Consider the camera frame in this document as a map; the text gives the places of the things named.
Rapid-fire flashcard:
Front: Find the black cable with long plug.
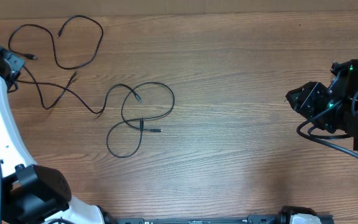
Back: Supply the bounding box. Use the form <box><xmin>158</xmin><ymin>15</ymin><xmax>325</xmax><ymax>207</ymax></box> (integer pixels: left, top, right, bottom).
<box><xmin>14</xmin><ymin>65</ymin><xmax>143</xmax><ymax>115</ymax></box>

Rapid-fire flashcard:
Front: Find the black cable separated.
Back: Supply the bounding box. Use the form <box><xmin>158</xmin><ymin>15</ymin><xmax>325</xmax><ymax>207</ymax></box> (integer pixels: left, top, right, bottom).
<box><xmin>7</xmin><ymin>15</ymin><xmax>104</xmax><ymax>70</ymax></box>

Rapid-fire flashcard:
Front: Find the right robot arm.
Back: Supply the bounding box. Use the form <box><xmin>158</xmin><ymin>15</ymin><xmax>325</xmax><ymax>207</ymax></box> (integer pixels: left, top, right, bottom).
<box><xmin>286</xmin><ymin>59</ymin><xmax>358</xmax><ymax>160</ymax></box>

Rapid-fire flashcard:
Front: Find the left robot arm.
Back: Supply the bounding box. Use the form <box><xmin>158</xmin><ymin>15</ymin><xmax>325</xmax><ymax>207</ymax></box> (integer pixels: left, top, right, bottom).
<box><xmin>0</xmin><ymin>46</ymin><xmax>111</xmax><ymax>223</ymax></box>

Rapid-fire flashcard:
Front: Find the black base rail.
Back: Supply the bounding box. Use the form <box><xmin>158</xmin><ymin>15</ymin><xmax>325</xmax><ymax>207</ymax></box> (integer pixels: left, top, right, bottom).
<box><xmin>114</xmin><ymin>206</ymin><xmax>334</xmax><ymax>224</ymax></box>

